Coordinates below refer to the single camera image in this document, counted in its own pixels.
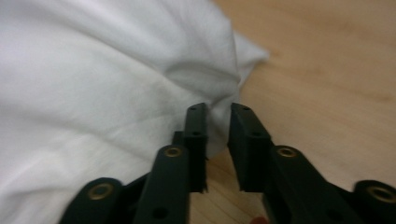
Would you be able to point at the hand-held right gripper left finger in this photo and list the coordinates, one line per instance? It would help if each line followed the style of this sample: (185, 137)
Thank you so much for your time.
(197, 149)

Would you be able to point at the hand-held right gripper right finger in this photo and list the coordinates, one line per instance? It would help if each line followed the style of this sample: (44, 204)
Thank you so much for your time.
(249, 155)

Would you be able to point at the white elastic-waist garment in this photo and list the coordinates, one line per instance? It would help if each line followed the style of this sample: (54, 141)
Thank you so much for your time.
(93, 93)

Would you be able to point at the small red thing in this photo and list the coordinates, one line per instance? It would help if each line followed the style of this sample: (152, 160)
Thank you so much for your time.
(258, 221)

